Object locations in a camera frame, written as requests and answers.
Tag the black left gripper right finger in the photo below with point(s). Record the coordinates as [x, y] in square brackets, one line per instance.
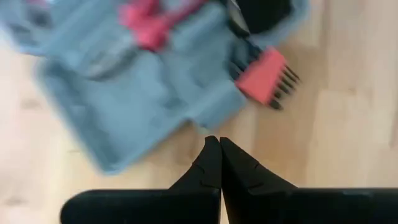
[242, 174]

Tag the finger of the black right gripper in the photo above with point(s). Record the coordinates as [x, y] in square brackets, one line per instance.
[264, 15]

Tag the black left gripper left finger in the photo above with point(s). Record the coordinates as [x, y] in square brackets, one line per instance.
[205, 174]

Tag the pink screwdriver bit holder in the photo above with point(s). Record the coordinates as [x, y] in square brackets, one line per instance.
[264, 74]

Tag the grey plastic tool case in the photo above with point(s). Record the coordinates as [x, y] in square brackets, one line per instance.
[140, 109]

